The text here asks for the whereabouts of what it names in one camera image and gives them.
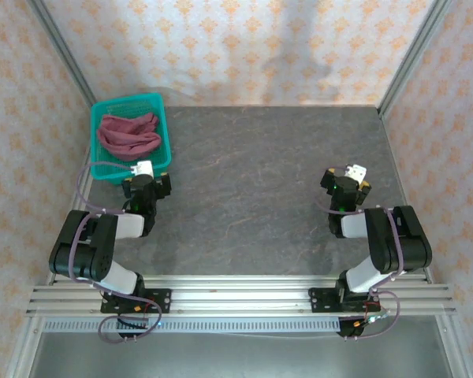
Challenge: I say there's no maroon t-shirt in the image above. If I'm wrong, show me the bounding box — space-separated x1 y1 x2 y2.
97 113 162 161

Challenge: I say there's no right aluminium side rail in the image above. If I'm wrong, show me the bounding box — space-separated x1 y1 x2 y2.
379 112 434 285

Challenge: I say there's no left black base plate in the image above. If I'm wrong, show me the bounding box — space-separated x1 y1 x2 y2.
100 288 173 315

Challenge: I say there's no grey slotted cable duct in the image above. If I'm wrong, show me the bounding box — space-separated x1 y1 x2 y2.
43 317 342 334

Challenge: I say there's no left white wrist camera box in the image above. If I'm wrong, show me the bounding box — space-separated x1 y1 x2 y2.
131 160 155 179

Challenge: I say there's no right aluminium frame post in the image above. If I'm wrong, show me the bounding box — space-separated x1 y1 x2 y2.
378 0 453 119

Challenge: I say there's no aluminium mounting rail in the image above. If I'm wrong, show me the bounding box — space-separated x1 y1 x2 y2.
25 275 456 318

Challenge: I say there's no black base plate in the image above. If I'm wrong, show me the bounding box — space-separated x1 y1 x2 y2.
307 287 379 314
100 288 173 315

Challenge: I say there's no aluminium frame post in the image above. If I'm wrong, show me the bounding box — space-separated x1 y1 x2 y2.
26 0 102 119
378 0 453 119

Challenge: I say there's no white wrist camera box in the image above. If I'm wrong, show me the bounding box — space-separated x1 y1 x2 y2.
131 160 155 179
344 162 368 183

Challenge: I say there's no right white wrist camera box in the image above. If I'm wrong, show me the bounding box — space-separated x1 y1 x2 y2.
344 162 368 183

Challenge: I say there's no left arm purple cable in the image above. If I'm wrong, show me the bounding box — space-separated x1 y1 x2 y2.
69 160 162 344

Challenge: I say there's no teal plastic basket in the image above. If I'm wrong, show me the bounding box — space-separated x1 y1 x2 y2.
90 92 173 186

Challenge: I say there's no left aluminium frame post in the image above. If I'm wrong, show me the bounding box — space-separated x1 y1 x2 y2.
26 0 102 119

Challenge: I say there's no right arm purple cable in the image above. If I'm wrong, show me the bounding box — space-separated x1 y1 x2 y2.
317 196 404 340

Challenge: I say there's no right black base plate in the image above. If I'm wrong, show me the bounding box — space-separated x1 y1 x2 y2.
307 287 379 314

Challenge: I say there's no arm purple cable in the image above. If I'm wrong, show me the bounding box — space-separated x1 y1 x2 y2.
69 160 162 344
317 196 404 340

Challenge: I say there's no grey metal panel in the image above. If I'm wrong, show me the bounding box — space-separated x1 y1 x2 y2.
27 332 454 378

